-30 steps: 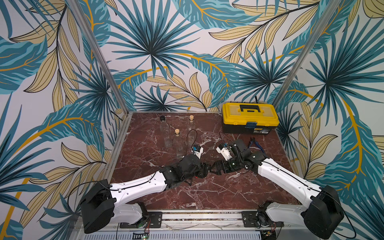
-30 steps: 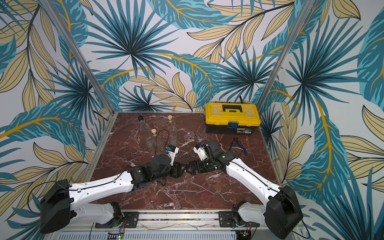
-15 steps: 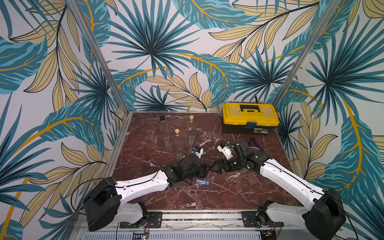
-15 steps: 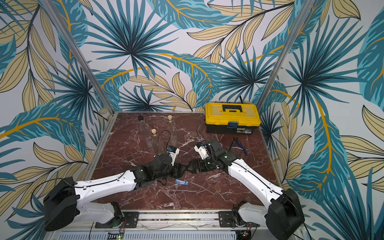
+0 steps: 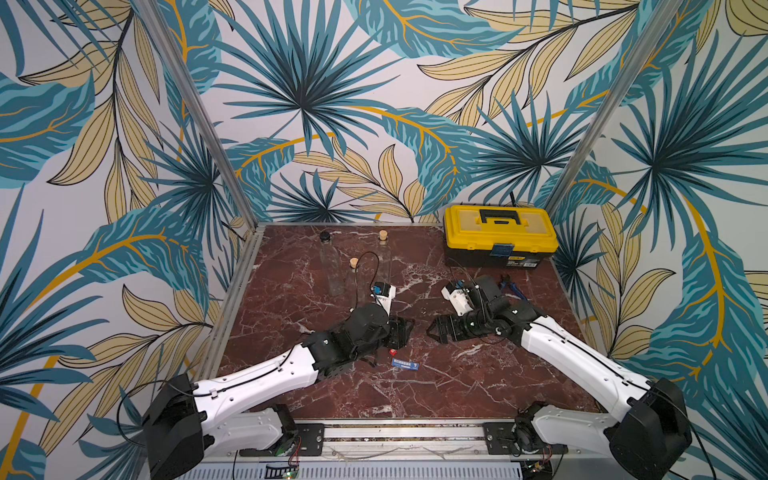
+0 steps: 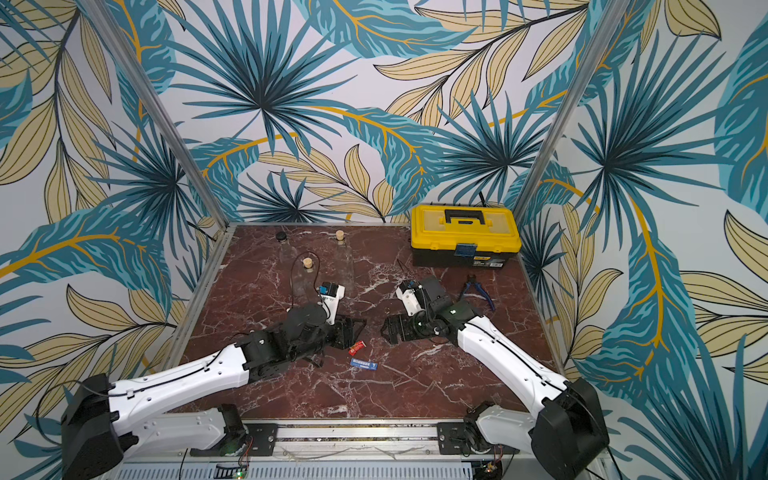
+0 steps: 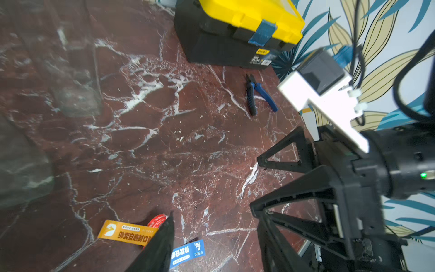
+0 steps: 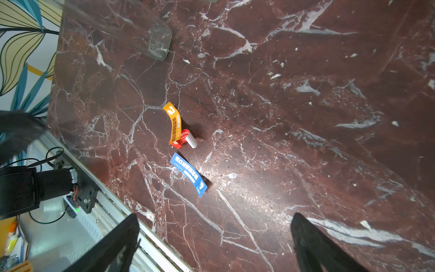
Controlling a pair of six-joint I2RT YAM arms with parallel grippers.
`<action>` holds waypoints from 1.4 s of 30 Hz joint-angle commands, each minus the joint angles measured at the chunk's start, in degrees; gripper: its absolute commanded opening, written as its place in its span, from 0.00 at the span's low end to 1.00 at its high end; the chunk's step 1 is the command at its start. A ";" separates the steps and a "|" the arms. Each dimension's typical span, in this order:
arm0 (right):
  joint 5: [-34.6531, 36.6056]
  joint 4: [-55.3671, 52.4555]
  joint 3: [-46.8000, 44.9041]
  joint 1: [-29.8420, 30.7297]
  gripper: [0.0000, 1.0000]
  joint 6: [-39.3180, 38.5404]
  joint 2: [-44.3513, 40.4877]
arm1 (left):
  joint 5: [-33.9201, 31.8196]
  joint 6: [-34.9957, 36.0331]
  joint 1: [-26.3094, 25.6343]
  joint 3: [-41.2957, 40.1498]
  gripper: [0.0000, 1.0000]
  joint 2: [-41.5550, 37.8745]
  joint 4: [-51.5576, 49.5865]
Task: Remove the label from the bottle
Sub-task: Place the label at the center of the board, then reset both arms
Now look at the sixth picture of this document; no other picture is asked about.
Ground blue handled pliers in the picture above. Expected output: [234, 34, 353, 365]
[458, 274, 496, 312]

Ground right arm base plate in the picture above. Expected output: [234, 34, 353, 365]
[436, 421, 520, 456]

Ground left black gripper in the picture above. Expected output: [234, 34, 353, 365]
[292, 313, 369, 362]

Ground yellow and black toolbox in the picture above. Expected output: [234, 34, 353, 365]
[411, 205, 522, 269]

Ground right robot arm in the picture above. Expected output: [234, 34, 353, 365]
[381, 276, 610, 479]

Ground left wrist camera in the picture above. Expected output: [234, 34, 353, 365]
[318, 282, 345, 325]

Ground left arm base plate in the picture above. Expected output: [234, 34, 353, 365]
[190, 423, 278, 457]

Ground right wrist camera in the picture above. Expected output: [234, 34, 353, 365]
[395, 280, 426, 317]

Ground aluminium front rail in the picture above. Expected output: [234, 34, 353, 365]
[103, 418, 549, 479]

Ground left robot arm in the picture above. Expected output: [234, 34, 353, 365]
[61, 304, 367, 479]

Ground glass bottle with cork stopper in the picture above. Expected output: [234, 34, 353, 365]
[335, 230, 355, 294]

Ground red bottle label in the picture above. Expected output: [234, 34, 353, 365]
[348, 341, 366, 356]

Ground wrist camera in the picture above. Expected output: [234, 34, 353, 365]
[395, 280, 426, 317]
[318, 282, 345, 325]

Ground slim glass bottle with cork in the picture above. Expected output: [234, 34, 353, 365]
[290, 254, 319, 306]

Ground glass bottle with black cap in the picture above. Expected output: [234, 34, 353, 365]
[275, 230, 298, 279]

